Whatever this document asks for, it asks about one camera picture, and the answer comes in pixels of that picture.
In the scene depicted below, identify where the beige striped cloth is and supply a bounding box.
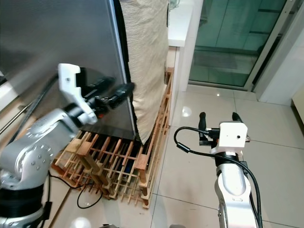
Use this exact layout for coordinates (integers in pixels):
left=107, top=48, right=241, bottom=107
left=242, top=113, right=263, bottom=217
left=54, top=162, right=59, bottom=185
left=119, top=0, right=170, bottom=144

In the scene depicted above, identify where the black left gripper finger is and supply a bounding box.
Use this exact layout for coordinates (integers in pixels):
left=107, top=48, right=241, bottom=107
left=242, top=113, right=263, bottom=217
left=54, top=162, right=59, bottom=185
left=93, top=76, right=118, bottom=95
left=103, top=83, right=135, bottom=109

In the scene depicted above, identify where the beige kitchen cabinet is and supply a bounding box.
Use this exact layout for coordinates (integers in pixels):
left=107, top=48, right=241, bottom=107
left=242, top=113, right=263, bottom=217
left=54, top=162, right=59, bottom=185
left=0, top=70, right=30, bottom=136

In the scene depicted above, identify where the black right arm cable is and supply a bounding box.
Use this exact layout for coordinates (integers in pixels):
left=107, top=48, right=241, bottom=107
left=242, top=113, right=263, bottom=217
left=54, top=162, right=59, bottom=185
left=173, top=125, right=265, bottom=228

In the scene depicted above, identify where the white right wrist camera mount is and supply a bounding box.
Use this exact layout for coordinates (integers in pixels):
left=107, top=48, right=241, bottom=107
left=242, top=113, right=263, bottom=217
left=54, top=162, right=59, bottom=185
left=211, top=121, right=249, bottom=156

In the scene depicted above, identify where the wooden slatted pallet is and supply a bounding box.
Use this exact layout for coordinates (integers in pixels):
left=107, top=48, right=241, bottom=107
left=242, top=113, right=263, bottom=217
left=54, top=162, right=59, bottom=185
left=52, top=66, right=174, bottom=210

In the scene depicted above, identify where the fridge door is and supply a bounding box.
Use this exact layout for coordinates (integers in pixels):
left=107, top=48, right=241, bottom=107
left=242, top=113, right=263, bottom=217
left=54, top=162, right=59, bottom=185
left=108, top=0, right=142, bottom=143

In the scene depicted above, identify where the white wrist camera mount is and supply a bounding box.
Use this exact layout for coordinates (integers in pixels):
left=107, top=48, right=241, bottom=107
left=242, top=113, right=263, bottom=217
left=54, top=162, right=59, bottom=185
left=211, top=121, right=249, bottom=156
left=57, top=63, right=98, bottom=125

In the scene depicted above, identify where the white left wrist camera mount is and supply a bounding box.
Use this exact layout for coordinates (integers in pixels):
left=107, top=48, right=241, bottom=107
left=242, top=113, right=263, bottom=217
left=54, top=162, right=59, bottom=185
left=57, top=63, right=98, bottom=125

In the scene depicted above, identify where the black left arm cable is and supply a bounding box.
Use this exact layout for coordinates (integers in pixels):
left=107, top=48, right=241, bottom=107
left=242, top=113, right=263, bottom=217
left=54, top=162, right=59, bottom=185
left=23, top=75, right=60, bottom=139

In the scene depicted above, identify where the steel bar cabinet handle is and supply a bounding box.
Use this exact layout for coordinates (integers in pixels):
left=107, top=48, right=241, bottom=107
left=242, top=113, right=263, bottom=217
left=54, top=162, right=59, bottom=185
left=0, top=105, right=29, bottom=134

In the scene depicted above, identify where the beige furniture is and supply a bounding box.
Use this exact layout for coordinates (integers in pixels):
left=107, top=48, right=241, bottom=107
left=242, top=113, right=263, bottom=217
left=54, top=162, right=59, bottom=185
left=292, top=85, right=304, bottom=125

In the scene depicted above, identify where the glass sliding door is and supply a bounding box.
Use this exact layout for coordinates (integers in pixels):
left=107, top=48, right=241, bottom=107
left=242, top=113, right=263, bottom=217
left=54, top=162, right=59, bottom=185
left=187, top=0, right=304, bottom=92

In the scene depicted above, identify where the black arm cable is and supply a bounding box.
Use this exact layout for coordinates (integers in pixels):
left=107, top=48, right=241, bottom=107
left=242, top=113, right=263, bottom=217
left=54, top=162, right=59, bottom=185
left=23, top=75, right=60, bottom=139
left=173, top=125, right=265, bottom=228

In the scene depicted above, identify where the grey steel fridge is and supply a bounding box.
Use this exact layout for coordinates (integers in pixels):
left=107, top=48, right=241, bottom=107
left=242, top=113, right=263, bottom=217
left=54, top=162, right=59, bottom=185
left=0, top=0, right=134, bottom=141

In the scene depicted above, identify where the black fridge power cable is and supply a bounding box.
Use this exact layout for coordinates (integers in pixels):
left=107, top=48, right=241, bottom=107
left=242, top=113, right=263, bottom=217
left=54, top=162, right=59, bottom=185
left=48, top=173, right=101, bottom=210

